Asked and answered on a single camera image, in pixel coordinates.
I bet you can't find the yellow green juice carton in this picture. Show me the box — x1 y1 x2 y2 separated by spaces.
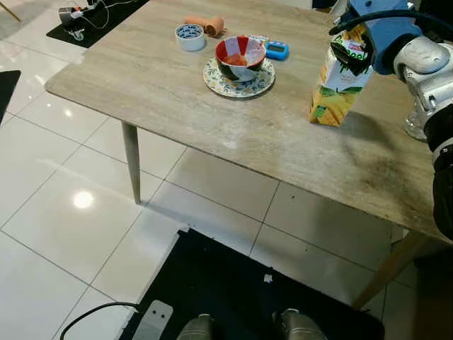
309 23 374 128

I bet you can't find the blue digital timer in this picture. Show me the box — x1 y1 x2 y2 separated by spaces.
264 40 290 61

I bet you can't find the red and white bowl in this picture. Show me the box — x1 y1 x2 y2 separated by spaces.
214 35 268 83

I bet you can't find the orange food piece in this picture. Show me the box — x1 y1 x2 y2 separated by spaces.
225 53 248 67

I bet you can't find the floral rimmed plate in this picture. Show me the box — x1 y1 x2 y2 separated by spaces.
203 57 276 99

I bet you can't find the white blue patterned cup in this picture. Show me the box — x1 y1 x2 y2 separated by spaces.
175 23 207 52

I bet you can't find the light wooden dining table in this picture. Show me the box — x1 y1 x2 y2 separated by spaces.
44 0 453 312

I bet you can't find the small black floor mat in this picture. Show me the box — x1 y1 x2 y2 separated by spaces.
46 0 151 49

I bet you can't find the large black floor mat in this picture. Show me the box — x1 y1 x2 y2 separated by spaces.
119 227 386 340

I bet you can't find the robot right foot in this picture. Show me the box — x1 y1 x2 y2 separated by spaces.
277 308 328 340

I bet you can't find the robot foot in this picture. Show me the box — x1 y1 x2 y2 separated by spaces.
176 315 215 340
277 308 328 340

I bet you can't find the grey wheeled device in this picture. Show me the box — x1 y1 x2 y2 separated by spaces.
58 6 89 40

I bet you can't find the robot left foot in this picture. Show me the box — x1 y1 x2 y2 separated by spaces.
176 315 215 340

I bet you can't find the dark floor mat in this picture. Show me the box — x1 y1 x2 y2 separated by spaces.
0 69 22 125

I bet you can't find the grey metal bracket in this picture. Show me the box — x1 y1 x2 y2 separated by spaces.
131 300 174 340

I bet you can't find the black floor cable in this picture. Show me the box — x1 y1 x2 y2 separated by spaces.
59 302 142 340

